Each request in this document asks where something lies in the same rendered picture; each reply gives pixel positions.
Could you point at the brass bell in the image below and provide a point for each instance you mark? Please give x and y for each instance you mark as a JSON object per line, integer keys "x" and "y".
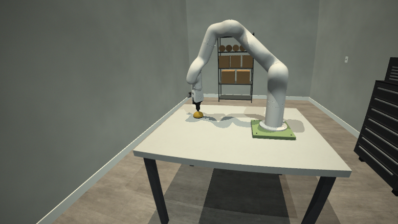
{"x": 198, "y": 114}

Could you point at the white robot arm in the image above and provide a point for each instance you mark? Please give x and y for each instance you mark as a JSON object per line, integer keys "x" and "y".
{"x": 277, "y": 72}

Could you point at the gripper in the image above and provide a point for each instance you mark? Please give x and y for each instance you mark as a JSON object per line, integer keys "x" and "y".
{"x": 197, "y": 97}

